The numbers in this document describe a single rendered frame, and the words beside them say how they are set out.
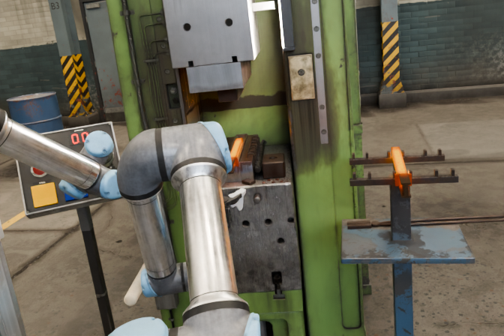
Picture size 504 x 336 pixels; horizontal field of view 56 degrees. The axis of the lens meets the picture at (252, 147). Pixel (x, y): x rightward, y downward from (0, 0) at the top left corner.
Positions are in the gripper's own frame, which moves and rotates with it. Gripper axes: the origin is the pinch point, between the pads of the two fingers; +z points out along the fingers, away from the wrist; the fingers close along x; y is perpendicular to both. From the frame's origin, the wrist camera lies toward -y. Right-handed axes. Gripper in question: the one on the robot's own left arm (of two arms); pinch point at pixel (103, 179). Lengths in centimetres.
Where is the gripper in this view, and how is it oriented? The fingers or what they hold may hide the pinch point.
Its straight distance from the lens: 171.8
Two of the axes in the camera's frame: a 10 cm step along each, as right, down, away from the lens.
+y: -2.7, -9.3, 2.3
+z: -2.6, 3.0, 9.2
